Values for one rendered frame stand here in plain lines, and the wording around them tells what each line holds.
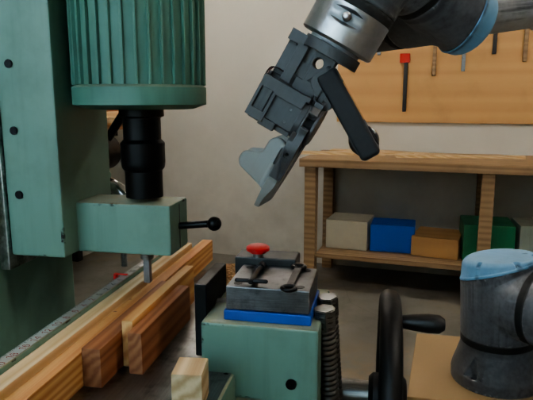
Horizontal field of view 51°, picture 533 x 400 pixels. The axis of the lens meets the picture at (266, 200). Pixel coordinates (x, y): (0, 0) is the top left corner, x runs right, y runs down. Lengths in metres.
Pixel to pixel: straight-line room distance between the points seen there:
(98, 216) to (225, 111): 3.49
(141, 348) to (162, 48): 0.35
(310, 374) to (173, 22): 0.44
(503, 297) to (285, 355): 0.63
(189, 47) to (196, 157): 3.65
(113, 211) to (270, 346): 0.29
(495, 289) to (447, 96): 2.79
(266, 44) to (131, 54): 3.46
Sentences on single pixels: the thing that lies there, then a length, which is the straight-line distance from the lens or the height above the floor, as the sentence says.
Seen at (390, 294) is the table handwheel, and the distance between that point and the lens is 0.76.
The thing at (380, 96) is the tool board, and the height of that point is 1.22.
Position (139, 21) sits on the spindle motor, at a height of 1.30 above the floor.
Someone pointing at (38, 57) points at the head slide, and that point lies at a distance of 0.77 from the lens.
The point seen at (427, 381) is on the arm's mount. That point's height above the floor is 0.61.
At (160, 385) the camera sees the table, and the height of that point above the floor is 0.90.
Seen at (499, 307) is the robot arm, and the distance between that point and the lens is 1.18.
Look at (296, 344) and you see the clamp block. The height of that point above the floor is 0.94.
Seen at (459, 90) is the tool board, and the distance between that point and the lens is 3.89.
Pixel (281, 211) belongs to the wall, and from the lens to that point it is 4.17.
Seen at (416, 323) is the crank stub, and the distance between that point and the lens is 0.75.
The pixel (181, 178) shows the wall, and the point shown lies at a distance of 4.44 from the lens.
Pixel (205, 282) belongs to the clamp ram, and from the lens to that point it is 0.66.
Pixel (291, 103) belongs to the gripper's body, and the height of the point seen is 1.20.
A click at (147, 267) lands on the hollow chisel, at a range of 0.81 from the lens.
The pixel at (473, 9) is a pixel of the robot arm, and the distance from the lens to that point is 0.73.
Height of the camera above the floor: 1.21
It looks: 10 degrees down
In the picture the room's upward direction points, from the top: straight up
